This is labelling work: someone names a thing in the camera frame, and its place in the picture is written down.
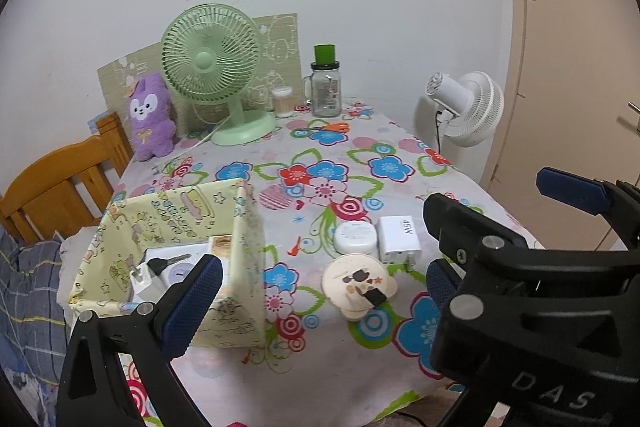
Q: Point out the green patterned board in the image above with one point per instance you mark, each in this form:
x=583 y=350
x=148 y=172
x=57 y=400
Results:
x=277 y=42

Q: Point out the round white case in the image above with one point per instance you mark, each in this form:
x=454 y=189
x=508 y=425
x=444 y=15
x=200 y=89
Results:
x=355 y=237

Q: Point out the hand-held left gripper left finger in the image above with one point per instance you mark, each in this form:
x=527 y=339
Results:
x=192 y=302

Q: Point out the white bed sheet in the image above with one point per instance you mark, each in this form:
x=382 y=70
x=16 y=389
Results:
x=75 y=252

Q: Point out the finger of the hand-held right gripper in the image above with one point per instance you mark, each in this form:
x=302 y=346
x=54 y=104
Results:
x=450 y=222
x=570 y=189

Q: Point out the floral tablecloth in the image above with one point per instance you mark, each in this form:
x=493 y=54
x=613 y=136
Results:
x=350 y=187

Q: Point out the black key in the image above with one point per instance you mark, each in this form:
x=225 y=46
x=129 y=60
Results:
x=161 y=264

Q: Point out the lilac earbud case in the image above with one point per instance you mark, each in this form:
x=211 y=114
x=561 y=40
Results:
x=177 y=276

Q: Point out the large white charger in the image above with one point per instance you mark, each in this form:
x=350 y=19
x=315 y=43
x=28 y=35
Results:
x=397 y=237

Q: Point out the purple plush toy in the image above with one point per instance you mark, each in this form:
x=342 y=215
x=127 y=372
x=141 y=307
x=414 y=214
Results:
x=147 y=122

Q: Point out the blue plaid bedding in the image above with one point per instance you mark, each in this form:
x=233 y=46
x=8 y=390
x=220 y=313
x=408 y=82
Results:
x=30 y=287

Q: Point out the glass jar with green lid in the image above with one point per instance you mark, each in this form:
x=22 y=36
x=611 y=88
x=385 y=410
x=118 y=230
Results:
x=326 y=94

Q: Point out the green desk fan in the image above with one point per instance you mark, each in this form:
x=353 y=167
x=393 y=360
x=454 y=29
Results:
x=202 y=57

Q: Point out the small white charger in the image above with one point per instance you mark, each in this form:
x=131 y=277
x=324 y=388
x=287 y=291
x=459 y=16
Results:
x=147 y=287

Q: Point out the yellow patterned storage box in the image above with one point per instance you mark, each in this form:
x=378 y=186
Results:
x=170 y=217

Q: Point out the white standing fan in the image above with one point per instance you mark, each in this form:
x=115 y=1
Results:
x=475 y=107

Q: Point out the beige door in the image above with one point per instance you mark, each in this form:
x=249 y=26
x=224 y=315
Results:
x=565 y=57

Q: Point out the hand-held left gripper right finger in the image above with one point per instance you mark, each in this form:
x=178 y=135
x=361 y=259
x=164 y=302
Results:
x=439 y=284

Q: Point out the cream round mirror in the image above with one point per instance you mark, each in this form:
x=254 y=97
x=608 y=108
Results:
x=350 y=282

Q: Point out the blue wall sticker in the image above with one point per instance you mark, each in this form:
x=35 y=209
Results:
x=96 y=121

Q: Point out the cotton swab jar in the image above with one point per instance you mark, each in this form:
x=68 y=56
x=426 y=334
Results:
x=283 y=103

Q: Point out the long white box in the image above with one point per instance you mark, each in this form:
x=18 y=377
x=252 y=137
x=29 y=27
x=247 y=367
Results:
x=220 y=247

